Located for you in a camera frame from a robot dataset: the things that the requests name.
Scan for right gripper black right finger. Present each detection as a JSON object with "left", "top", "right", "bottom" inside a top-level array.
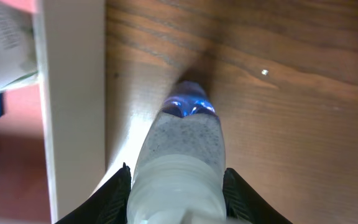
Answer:
[{"left": 223, "top": 168, "right": 291, "bottom": 224}]

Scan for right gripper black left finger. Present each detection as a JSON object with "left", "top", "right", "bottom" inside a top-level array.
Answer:
[{"left": 56, "top": 164, "right": 131, "bottom": 224}]

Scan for clear spray bottle dark base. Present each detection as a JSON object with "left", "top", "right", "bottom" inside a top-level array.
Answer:
[{"left": 127, "top": 81, "right": 226, "bottom": 223}]

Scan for green white soap bar pack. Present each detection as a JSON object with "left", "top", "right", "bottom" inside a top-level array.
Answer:
[{"left": 0, "top": 2, "right": 38, "bottom": 92}]

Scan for white box pink interior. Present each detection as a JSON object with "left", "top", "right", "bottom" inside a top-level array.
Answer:
[{"left": 0, "top": 0, "right": 105, "bottom": 222}]

